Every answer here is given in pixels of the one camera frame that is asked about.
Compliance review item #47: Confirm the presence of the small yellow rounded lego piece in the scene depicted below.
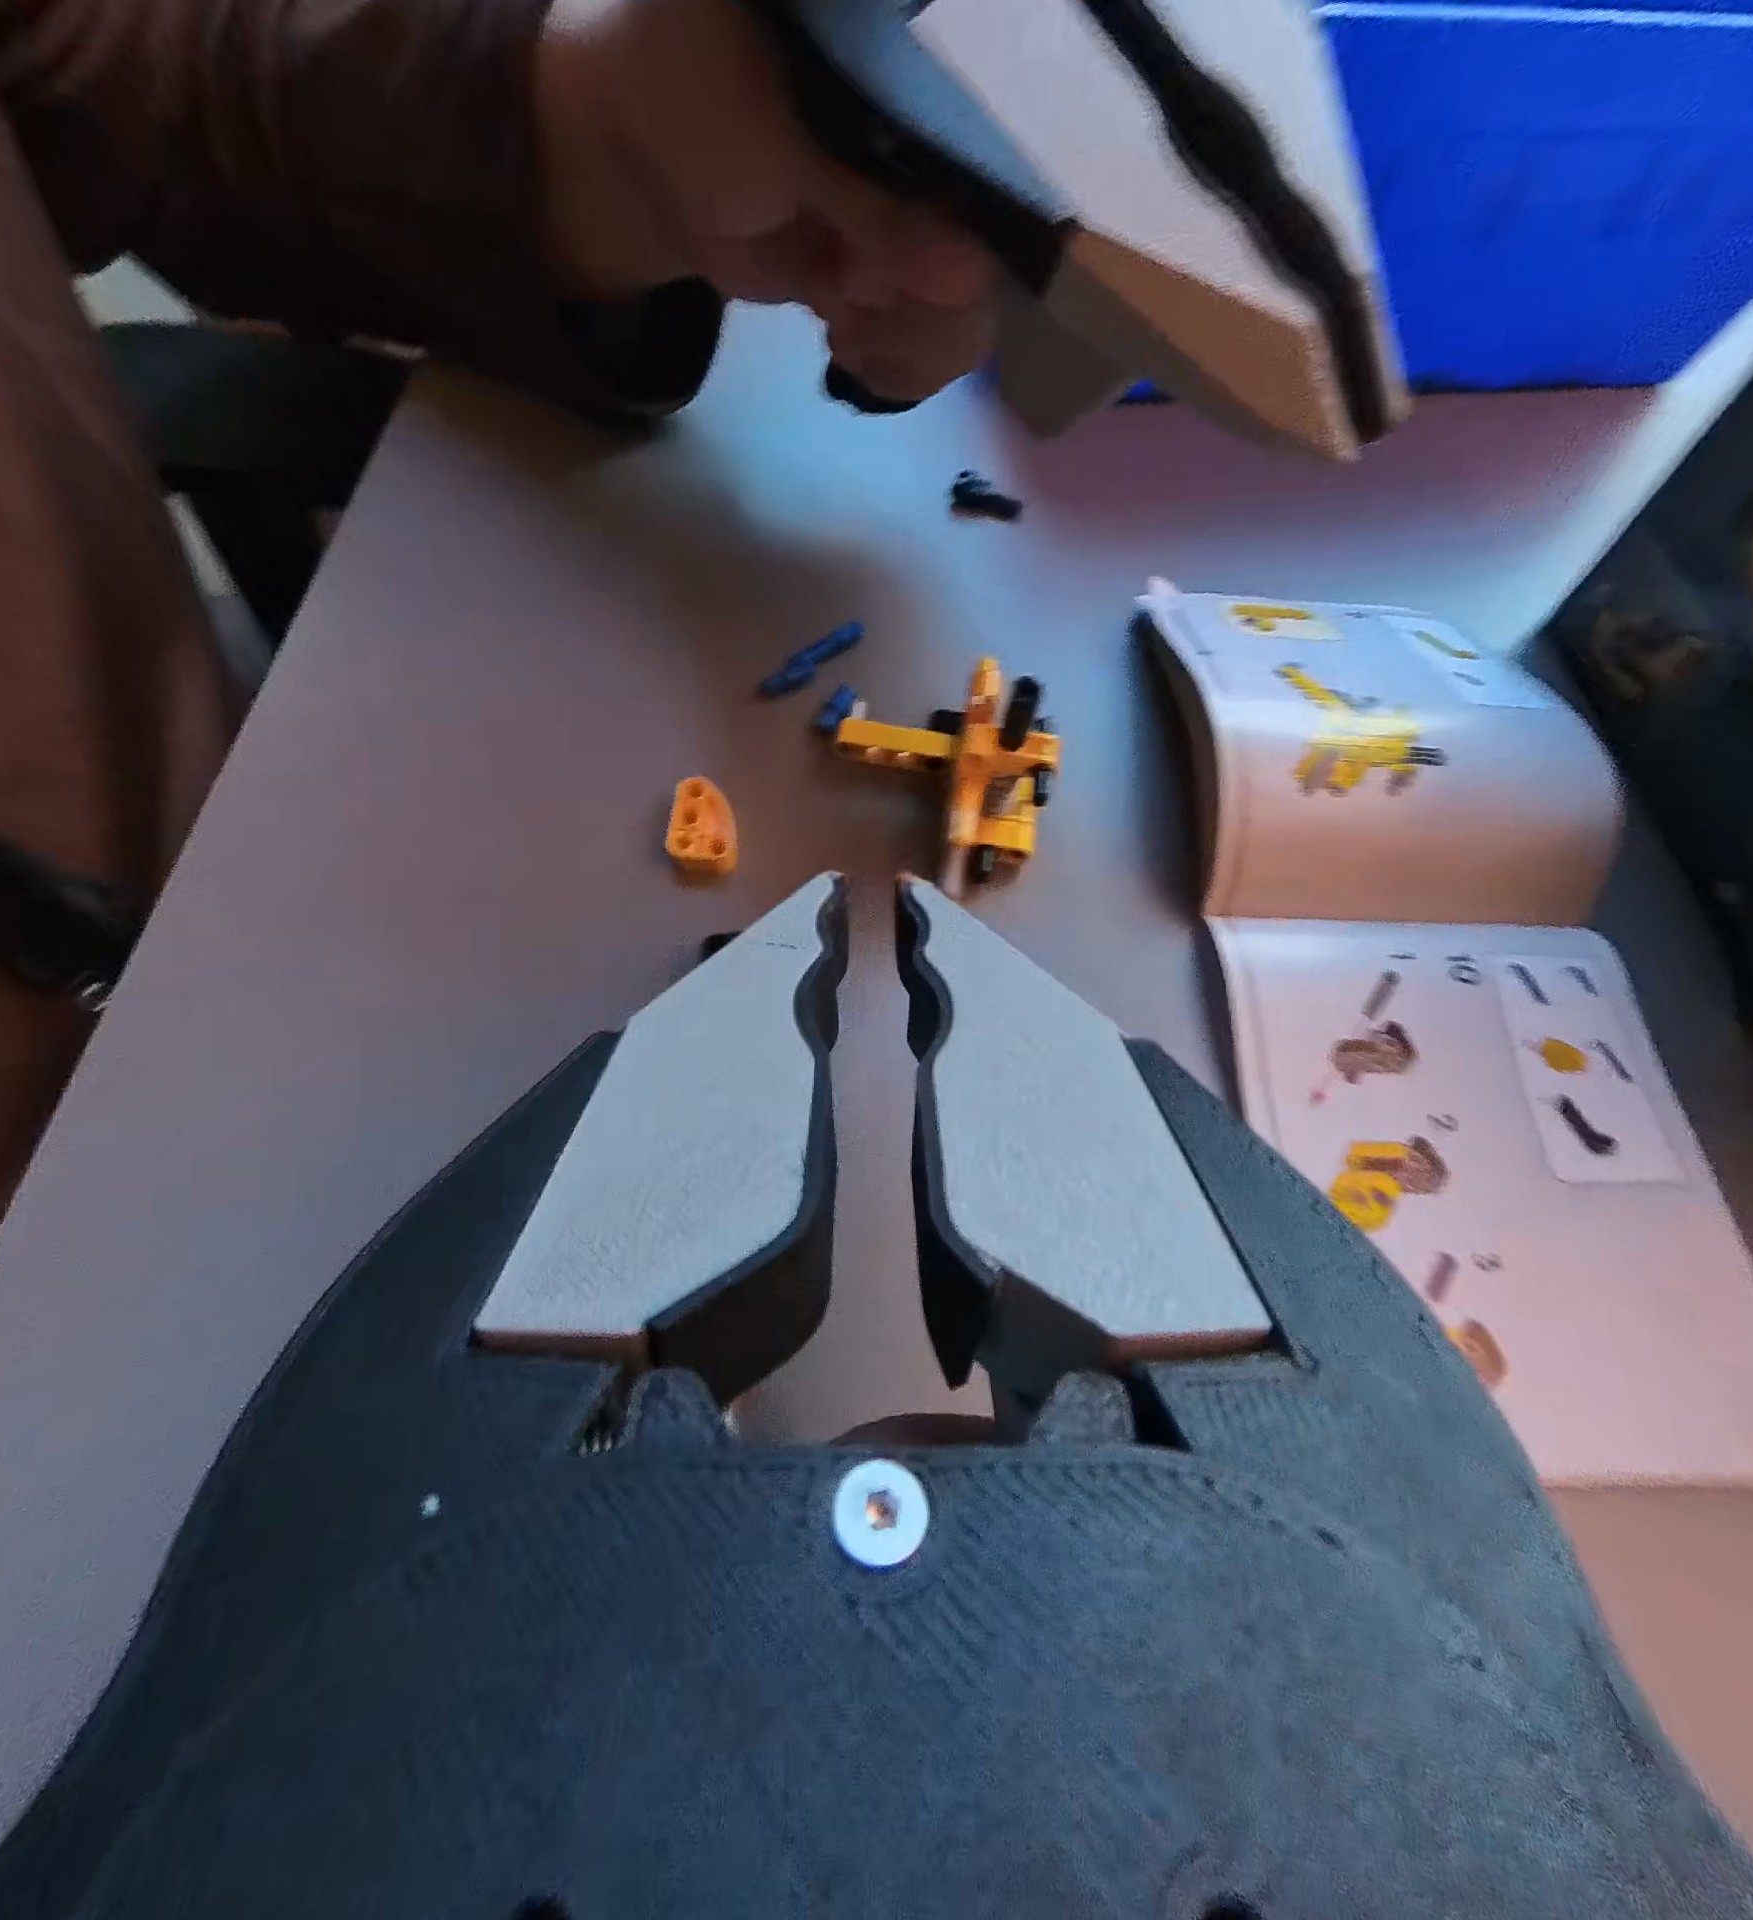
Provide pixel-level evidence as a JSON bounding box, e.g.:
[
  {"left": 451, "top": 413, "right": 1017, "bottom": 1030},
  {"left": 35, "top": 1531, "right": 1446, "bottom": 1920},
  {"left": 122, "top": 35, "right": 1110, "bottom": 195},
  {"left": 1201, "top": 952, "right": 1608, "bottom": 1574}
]
[{"left": 663, "top": 774, "right": 740, "bottom": 876}]

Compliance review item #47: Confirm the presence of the blue plastic bin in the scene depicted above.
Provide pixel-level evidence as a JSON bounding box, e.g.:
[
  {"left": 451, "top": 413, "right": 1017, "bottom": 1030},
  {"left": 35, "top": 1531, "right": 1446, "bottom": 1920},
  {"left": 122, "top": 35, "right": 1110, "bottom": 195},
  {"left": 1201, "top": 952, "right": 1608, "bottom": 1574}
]
[{"left": 1317, "top": 0, "right": 1753, "bottom": 399}]

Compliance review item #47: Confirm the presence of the yellow lego assembly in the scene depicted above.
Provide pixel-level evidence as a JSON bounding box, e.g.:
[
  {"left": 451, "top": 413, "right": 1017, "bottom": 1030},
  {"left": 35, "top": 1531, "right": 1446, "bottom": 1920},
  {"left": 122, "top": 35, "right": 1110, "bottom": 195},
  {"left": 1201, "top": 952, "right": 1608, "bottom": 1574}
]
[{"left": 833, "top": 657, "right": 1065, "bottom": 888}]

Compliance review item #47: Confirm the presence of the person's left forearm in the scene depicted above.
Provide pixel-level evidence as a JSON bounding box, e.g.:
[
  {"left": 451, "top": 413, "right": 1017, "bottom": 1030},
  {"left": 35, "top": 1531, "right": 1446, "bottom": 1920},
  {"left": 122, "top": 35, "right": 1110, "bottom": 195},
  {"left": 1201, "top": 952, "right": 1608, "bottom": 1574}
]
[{"left": 0, "top": 0, "right": 728, "bottom": 423}]

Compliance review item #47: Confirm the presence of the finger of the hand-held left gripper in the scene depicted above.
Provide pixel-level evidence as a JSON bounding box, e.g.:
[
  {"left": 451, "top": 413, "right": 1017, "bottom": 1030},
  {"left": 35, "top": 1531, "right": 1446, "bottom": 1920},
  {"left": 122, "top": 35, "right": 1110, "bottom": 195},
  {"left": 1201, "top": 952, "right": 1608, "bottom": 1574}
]
[
  {"left": 1116, "top": 0, "right": 1412, "bottom": 457},
  {"left": 801, "top": 0, "right": 1361, "bottom": 460}
]

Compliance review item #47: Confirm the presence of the person's left hand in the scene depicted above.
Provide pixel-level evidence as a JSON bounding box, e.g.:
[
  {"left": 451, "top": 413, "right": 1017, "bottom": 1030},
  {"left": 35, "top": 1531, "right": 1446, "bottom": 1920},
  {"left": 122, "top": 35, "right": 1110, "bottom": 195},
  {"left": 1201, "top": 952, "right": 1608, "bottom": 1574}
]
[{"left": 538, "top": 0, "right": 1001, "bottom": 403}]

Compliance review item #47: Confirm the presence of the black strap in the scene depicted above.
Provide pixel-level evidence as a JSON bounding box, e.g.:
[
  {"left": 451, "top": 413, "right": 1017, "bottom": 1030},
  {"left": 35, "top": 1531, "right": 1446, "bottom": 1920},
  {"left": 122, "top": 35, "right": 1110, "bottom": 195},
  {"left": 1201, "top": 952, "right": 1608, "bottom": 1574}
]
[{"left": 0, "top": 834, "right": 144, "bottom": 1011}]

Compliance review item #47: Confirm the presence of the black chair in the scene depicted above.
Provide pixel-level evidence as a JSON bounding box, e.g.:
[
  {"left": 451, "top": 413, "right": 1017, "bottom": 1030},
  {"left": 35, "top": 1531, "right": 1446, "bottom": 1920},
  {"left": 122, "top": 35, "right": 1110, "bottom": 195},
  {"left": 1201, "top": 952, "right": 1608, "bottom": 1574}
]
[{"left": 98, "top": 324, "right": 416, "bottom": 639}]

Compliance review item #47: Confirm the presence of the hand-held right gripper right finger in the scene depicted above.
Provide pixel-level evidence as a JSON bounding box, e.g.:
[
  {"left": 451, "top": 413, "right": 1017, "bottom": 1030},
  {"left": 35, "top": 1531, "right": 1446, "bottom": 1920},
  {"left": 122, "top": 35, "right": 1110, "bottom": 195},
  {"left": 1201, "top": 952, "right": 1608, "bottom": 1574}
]
[{"left": 894, "top": 874, "right": 1278, "bottom": 1443}]

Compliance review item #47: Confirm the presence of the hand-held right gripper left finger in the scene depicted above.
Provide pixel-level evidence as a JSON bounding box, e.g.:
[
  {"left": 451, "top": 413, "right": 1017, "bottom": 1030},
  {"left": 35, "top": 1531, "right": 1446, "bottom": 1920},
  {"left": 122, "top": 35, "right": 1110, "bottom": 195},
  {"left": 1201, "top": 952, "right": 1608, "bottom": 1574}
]
[{"left": 474, "top": 869, "right": 851, "bottom": 1411}]

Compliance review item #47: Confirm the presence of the lego instruction booklet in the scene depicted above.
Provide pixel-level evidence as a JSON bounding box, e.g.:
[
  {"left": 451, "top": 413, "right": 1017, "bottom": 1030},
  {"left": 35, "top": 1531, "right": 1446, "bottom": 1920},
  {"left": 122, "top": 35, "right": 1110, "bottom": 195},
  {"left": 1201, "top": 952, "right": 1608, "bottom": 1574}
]
[{"left": 1134, "top": 578, "right": 1753, "bottom": 1494}]

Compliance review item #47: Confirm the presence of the black lego box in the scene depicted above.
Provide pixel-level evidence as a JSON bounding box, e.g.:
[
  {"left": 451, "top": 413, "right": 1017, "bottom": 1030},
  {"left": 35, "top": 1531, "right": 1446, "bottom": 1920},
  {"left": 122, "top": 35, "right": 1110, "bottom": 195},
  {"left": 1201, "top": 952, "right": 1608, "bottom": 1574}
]
[{"left": 1544, "top": 315, "right": 1753, "bottom": 1054}]

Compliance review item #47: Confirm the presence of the person's brown clothing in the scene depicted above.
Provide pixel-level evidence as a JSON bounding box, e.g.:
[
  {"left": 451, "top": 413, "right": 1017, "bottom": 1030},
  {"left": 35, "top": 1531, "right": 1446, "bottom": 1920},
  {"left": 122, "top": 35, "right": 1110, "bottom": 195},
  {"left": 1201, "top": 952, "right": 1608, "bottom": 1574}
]
[{"left": 0, "top": 0, "right": 240, "bottom": 1382}]

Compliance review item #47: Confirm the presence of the long blue lego pin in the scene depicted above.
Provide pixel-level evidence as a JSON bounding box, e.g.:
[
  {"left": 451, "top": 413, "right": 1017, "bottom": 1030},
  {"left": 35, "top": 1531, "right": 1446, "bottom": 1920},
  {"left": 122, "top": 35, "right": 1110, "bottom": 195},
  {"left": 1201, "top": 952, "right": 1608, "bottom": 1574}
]
[{"left": 756, "top": 621, "right": 865, "bottom": 700}]

